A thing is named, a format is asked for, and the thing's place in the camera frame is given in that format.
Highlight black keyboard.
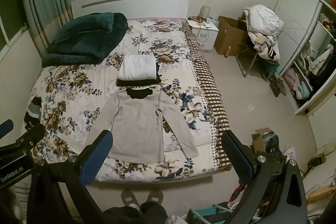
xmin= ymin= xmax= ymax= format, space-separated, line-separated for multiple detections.
xmin=256 ymin=151 xmax=287 ymax=164

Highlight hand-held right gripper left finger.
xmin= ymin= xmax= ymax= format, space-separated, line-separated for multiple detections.
xmin=28 ymin=130 xmax=114 ymax=224

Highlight pile of clothes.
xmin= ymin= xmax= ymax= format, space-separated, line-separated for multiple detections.
xmin=242 ymin=4 xmax=284 ymax=60

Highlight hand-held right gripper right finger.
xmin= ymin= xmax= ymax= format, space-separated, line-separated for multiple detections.
xmin=221 ymin=130 xmax=307 ymax=224

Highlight floral bed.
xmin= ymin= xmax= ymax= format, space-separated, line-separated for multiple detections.
xmin=21 ymin=18 xmax=233 ymax=182

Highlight white wardrobe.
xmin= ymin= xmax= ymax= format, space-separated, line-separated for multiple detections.
xmin=274 ymin=0 xmax=336 ymax=115

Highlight metal frame chair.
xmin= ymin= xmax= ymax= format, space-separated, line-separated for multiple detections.
xmin=236 ymin=43 xmax=279 ymax=81

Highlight dark slippers pair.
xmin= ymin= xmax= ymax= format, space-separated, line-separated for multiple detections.
xmin=270 ymin=74 xmax=288 ymax=97

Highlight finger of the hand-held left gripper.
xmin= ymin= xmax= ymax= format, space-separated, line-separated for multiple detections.
xmin=0 ymin=119 xmax=14 ymax=139

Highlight white nightstand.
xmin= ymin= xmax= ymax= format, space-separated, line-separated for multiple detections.
xmin=187 ymin=18 xmax=219 ymax=52

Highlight teal storage rack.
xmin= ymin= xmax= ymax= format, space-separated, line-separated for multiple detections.
xmin=188 ymin=203 xmax=263 ymax=224

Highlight black folded garment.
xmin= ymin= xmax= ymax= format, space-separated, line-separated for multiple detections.
xmin=116 ymin=63 xmax=161 ymax=87

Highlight large cardboard box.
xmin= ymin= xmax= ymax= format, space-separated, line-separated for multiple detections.
xmin=214 ymin=16 xmax=248 ymax=56

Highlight white folded garment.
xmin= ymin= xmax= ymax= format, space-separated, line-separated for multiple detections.
xmin=118 ymin=53 xmax=156 ymax=80

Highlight striped dark garment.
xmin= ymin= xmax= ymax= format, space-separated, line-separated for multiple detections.
xmin=24 ymin=97 xmax=42 ymax=131

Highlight grey long-sleeve shirt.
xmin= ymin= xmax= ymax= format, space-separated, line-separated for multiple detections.
xmin=85 ymin=86 xmax=199 ymax=163

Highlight beige table lamp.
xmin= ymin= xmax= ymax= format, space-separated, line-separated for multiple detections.
xmin=199 ymin=5 xmax=212 ymax=20

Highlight small open cardboard box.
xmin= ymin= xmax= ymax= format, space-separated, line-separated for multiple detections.
xmin=251 ymin=127 xmax=280 ymax=155

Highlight dark green blanket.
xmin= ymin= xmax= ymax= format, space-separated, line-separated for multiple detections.
xmin=42 ymin=12 xmax=129 ymax=67

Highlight red umbrella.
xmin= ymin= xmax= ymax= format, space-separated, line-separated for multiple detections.
xmin=230 ymin=182 xmax=246 ymax=203

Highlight white window frame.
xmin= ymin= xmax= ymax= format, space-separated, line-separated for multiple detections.
xmin=0 ymin=0 xmax=29 ymax=62

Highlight person's dark trouser legs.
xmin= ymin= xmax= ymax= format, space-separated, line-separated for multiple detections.
xmin=102 ymin=202 xmax=168 ymax=224

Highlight person's beige slipper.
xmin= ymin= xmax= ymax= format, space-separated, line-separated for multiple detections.
xmin=121 ymin=189 xmax=137 ymax=207
xmin=146 ymin=189 xmax=164 ymax=205

